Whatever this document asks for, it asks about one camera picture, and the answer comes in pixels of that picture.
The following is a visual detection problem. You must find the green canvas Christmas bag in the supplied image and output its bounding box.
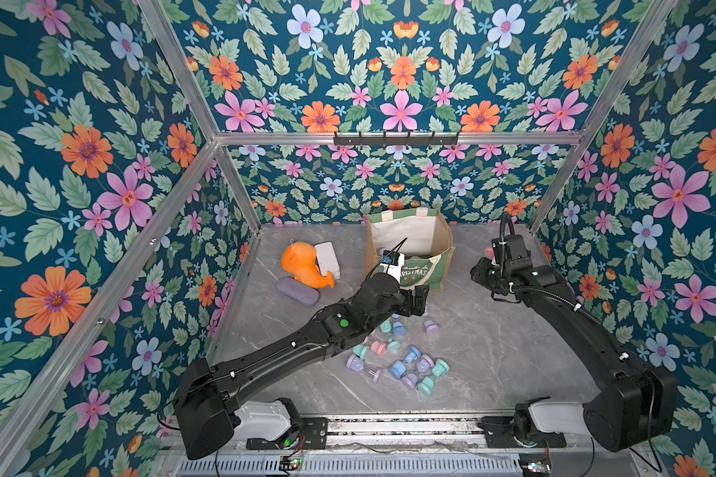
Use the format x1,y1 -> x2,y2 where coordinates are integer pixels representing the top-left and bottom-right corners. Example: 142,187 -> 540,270
365,208 -> 455,292

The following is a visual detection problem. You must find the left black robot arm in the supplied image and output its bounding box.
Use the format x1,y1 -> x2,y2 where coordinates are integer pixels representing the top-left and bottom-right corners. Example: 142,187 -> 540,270
174,272 -> 430,460

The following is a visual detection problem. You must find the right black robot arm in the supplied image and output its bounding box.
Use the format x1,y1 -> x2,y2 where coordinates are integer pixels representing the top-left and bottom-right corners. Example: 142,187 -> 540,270
471,214 -> 678,452

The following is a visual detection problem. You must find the blue hourglass bottom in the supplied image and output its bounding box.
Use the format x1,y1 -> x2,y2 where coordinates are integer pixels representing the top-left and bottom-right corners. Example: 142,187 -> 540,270
389,361 -> 408,380

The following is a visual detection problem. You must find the green hourglass bottom right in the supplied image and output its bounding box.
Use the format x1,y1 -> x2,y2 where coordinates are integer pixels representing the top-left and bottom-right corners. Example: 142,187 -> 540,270
416,359 -> 451,397

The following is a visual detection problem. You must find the white rectangular box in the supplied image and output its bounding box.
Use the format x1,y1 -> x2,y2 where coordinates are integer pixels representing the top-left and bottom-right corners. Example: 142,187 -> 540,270
314,242 -> 341,280

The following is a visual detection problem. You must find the orange whale toy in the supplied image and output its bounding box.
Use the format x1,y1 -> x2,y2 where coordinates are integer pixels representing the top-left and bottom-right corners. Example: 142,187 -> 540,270
280,242 -> 335,289

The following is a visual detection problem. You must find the purple oval case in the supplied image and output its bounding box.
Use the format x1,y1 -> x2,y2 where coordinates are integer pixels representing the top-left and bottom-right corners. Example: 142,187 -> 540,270
276,277 -> 320,307

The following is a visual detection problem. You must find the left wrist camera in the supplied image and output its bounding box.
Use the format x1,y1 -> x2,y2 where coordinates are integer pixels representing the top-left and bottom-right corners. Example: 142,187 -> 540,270
379,250 -> 405,282

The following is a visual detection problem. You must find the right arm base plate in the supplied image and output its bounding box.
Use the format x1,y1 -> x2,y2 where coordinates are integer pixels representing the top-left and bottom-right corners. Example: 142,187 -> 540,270
477,415 -> 567,449

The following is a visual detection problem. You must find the black hook rail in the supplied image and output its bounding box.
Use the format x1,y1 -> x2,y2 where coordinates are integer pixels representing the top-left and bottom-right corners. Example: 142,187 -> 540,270
332,131 -> 459,148

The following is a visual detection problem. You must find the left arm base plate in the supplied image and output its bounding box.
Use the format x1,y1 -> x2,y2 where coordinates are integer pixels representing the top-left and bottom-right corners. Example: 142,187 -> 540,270
245,417 -> 329,452

